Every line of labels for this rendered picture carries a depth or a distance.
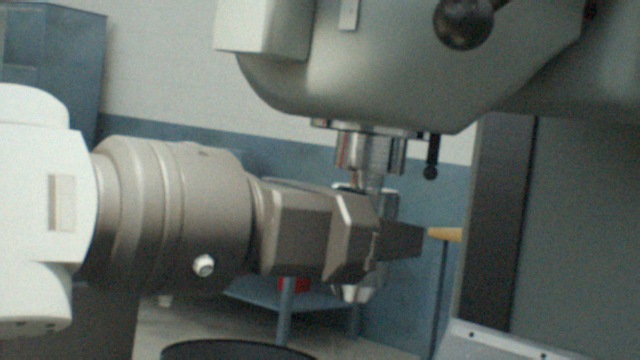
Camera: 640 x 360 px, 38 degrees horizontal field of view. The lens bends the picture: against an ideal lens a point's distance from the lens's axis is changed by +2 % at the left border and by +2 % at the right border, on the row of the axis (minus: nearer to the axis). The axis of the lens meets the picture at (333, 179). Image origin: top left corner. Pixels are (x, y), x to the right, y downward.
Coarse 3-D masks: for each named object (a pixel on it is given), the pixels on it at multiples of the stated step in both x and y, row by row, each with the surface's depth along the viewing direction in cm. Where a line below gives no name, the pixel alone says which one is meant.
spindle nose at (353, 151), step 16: (336, 144) 61; (352, 144) 59; (368, 144) 59; (384, 144) 59; (400, 144) 59; (336, 160) 60; (352, 160) 59; (368, 160) 59; (384, 160) 59; (400, 160) 60
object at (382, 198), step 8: (336, 184) 60; (344, 184) 61; (352, 192) 59; (360, 192) 59; (368, 192) 59; (376, 192) 59; (384, 192) 59; (392, 192) 60; (376, 200) 59; (384, 200) 59; (392, 200) 60
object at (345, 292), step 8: (336, 288) 61; (344, 288) 60; (352, 288) 60; (360, 288) 60; (368, 288) 60; (336, 296) 61; (344, 296) 60; (352, 296) 60; (360, 296) 60; (368, 296) 61
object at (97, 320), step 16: (80, 288) 78; (80, 304) 78; (96, 304) 79; (112, 304) 80; (128, 304) 82; (80, 320) 79; (96, 320) 80; (112, 320) 81; (128, 320) 82; (32, 336) 76; (48, 336) 77; (64, 336) 78; (80, 336) 79; (96, 336) 80; (112, 336) 81; (128, 336) 82; (0, 352) 75; (16, 352) 75; (32, 352) 76; (48, 352) 77; (64, 352) 78; (80, 352) 79; (96, 352) 80; (112, 352) 81; (128, 352) 82
